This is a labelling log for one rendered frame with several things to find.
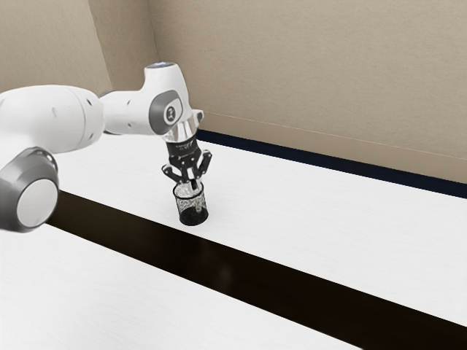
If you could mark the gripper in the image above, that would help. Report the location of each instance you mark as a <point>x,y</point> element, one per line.
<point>181,148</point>

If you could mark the black mesh pen holder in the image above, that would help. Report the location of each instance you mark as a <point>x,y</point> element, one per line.
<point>191,208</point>

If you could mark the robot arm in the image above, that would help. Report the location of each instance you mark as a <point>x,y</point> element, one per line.
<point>73,116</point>

